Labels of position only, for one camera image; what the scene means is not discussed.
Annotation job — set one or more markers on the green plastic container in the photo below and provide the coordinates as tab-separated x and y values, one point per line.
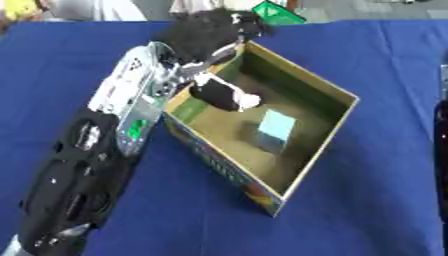
277	14

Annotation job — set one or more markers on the tan cardboard box green inside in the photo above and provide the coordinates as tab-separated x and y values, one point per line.
233	173

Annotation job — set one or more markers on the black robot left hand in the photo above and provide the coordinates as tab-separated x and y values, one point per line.
201	33

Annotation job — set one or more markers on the yellow object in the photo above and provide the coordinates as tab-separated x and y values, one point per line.
17	9

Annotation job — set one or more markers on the person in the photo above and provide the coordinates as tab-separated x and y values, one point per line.
99	10

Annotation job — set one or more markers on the light blue cube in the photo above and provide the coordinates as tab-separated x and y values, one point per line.
275	130

